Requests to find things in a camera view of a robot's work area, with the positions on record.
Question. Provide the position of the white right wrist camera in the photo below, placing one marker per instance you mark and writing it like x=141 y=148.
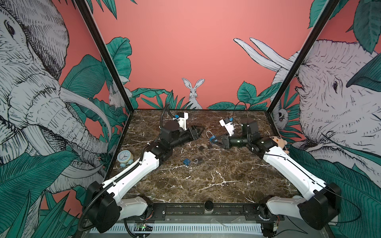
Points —
x=228 y=124

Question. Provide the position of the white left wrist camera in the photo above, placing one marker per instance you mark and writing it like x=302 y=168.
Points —
x=181 y=118

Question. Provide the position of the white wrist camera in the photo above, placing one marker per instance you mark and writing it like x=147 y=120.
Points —
x=228 y=124
x=181 y=118

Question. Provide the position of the black knob on rail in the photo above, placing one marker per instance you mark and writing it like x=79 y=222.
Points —
x=208 y=207

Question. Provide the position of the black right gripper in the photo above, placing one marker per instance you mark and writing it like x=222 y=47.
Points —
x=230 y=141

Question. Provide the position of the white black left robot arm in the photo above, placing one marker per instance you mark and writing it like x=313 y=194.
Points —
x=104 y=203

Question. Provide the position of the blue padlock with keys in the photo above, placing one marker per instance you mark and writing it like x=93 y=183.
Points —
x=188 y=162

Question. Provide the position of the small teal alarm clock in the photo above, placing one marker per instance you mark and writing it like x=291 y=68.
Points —
x=125 y=158

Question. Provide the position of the black corner frame post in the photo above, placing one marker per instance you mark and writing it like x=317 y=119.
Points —
x=101 y=46
x=319 y=25

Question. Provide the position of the black left corner frame post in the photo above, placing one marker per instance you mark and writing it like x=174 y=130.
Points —
x=101 y=46

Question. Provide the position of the black right corner frame post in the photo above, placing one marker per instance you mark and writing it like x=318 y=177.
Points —
x=319 y=25

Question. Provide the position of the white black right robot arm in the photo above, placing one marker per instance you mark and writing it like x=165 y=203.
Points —
x=319 y=203

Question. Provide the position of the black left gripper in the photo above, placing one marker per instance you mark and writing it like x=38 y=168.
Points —
x=189 y=131

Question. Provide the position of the green circuit board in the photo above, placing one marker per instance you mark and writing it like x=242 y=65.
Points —
x=143 y=228

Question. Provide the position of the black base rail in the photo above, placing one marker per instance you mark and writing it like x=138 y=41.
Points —
x=250 y=211

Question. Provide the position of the plush doll striped shirt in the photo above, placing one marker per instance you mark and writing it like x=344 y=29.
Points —
x=281 y=143

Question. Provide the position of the white ventilated strip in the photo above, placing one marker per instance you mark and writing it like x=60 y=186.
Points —
x=201 y=228

